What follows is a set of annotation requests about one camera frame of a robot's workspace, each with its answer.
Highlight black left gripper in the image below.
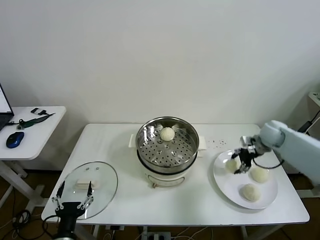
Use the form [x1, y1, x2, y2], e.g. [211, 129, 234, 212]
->
[51, 180, 95, 235]

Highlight white power strip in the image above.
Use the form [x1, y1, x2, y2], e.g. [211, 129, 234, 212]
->
[142, 231, 173, 240]

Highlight blue computer mouse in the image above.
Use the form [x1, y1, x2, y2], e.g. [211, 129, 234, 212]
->
[6, 130, 26, 148]

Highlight black power adapter cable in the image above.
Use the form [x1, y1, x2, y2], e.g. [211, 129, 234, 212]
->
[297, 109, 320, 136]

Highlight black floor cables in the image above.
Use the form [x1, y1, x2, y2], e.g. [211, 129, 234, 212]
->
[11, 209, 50, 240]

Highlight white steamed baozi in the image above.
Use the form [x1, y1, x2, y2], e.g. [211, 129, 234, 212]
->
[159, 126, 176, 142]
[250, 167, 271, 185]
[239, 183, 262, 203]
[224, 159, 240, 173]

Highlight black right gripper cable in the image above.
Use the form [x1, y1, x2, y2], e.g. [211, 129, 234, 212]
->
[252, 157, 285, 169]

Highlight black laptop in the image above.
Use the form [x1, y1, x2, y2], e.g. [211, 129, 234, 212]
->
[0, 81, 16, 132]

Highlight white side table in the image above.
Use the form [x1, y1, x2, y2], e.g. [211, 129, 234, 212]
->
[0, 106, 68, 213]

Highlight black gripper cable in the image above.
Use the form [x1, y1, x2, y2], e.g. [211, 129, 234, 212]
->
[41, 214, 61, 240]
[252, 157, 285, 169]

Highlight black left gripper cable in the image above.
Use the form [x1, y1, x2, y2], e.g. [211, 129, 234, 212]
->
[41, 214, 61, 240]

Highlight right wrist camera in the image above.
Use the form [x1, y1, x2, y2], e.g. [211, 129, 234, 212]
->
[239, 135, 257, 148]

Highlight round glass pot lid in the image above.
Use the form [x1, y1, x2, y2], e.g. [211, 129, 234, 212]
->
[57, 161, 119, 220]

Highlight white oval plate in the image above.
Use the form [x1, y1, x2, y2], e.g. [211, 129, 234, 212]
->
[212, 149, 279, 210]

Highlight perforated steel steamer basket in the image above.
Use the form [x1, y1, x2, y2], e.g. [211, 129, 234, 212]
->
[128, 115, 208, 169]

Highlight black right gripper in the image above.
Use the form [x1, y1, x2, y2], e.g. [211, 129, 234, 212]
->
[230, 144, 263, 175]

